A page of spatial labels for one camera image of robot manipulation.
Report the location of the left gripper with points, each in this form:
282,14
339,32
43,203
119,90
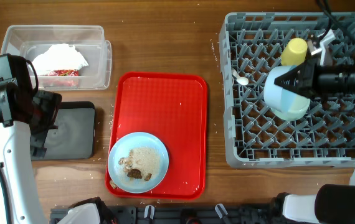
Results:
50,101

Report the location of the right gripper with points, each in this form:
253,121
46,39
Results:
308,81

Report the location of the mint green bowl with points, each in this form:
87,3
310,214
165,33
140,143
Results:
296,112

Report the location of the yellow plastic cup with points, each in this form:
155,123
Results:
294,52

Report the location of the small light blue bowl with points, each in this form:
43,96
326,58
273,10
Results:
279,98

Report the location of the red candy wrapper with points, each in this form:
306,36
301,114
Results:
61,78

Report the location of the white plastic spoon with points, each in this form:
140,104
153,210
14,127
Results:
240,80

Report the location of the grey dishwasher rack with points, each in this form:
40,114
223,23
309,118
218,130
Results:
251,43

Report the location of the white paper napkin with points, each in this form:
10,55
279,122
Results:
59,57

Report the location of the large light blue plate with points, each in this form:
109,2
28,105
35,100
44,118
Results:
121,149

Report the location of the red plastic serving tray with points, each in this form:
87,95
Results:
172,107

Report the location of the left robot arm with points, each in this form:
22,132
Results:
19,199

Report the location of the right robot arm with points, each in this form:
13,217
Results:
332,203

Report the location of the clear plastic waste bin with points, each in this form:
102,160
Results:
29,41

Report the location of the black rectangular tray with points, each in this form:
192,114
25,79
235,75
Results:
74,138

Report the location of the food scrap on tray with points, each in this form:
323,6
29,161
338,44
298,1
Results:
112,184

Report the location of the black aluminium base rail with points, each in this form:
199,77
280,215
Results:
170,215

